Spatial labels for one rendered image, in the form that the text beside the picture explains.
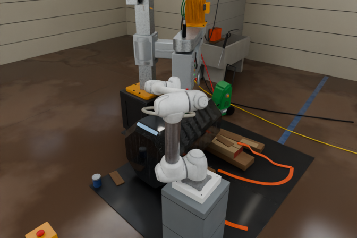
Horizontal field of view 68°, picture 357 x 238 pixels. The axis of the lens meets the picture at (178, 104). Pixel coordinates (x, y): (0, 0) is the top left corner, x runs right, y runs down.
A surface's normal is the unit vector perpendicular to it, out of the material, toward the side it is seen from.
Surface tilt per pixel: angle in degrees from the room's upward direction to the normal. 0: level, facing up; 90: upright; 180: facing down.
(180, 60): 90
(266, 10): 90
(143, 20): 90
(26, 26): 90
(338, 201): 0
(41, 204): 0
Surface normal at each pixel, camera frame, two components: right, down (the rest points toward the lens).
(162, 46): -0.22, 0.44
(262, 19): -0.60, 0.37
